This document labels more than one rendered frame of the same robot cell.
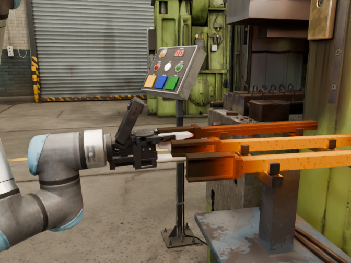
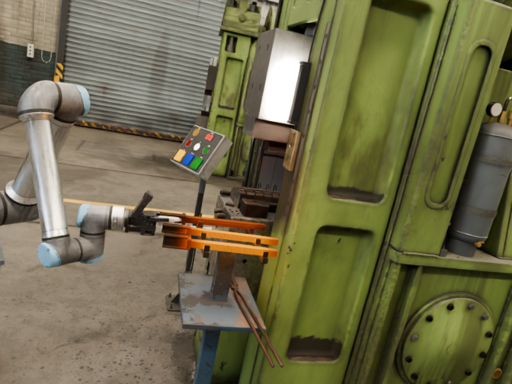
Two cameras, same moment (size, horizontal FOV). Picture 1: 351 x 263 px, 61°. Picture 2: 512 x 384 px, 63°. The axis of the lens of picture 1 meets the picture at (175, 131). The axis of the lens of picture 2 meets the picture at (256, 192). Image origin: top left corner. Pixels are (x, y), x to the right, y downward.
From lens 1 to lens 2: 96 cm
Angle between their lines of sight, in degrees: 3
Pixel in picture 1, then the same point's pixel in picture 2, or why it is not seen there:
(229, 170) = (184, 244)
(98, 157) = (119, 224)
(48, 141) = (91, 209)
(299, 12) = not seen: hidden behind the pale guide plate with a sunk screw
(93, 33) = (141, 49)
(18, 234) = (65, 259)
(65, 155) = (99, 219)
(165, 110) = not seen: hidden behind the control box
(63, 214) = (91, 254)
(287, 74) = not seen: hidden behind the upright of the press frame
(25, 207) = (72, 245)
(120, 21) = (180, 40)
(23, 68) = (43, 75)
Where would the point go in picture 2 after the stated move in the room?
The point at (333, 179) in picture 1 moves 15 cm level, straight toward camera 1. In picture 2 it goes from (278, 266) to (263, 276)
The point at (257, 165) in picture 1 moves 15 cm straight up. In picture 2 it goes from (200, 244) to (206, 203)
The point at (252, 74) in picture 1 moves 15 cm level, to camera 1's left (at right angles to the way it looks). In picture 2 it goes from (260, 172) to (235, 168)
